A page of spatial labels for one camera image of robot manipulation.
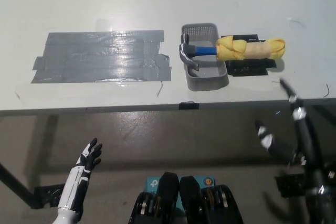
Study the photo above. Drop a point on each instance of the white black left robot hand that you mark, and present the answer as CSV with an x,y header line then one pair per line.
x,y
78,182

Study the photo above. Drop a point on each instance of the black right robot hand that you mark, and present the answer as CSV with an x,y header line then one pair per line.
x,y
302,140

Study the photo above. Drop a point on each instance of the black robot body with teal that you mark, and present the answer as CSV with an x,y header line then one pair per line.
x,y
183,203

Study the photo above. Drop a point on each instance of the gray perforated plastic container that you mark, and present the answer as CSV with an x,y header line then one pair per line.
x,y
207,73

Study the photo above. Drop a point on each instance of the black table leg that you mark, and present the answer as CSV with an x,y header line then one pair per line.
x,y
15,182
326,112

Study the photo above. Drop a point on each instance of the small black tape strip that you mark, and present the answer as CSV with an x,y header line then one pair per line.
x,y
189,105

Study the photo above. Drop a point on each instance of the grey duct tape patch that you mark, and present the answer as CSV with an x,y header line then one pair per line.
x,y
99,56

